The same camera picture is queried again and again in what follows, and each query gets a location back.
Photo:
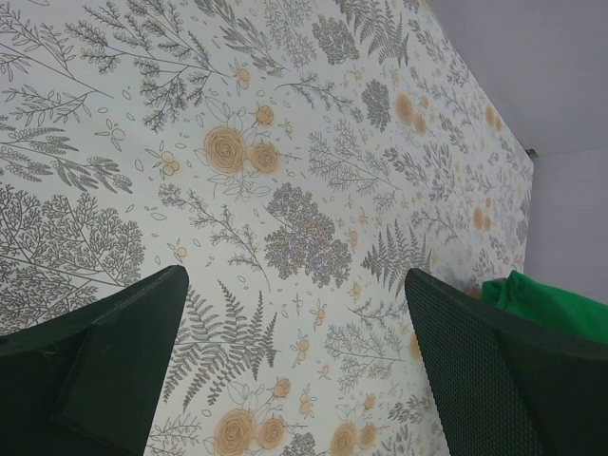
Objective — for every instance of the folded pink t shirt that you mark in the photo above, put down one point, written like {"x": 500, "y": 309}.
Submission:
{"x": 474, "y": 290}

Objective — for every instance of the green t shirt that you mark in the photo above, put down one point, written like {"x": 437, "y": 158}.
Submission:
{"x": 549, "y": 306}

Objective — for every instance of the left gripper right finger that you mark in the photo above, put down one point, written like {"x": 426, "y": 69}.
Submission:
{"x": 504, "y": 385}

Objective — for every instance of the floral table mat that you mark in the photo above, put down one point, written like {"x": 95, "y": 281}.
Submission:
{"x": 297, "y": 158}

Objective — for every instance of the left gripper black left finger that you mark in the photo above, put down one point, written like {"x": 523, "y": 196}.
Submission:
{"x": 88, "y": 382}

